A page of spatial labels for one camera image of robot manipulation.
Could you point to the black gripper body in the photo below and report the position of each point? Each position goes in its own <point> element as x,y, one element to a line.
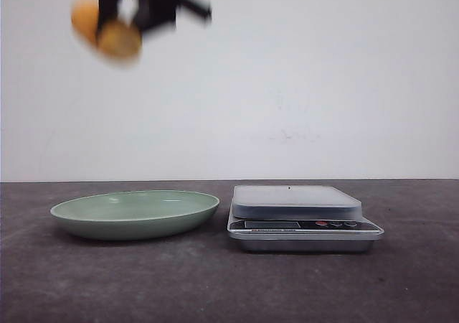
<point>164,11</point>

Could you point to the silver digital kitchen scale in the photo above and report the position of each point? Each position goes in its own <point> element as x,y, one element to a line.
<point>299,218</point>

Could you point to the yellow corn cob piece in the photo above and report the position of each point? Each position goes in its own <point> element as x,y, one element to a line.
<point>116,41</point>

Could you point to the green shallow plate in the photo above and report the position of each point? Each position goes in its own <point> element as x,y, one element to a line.
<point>134,215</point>

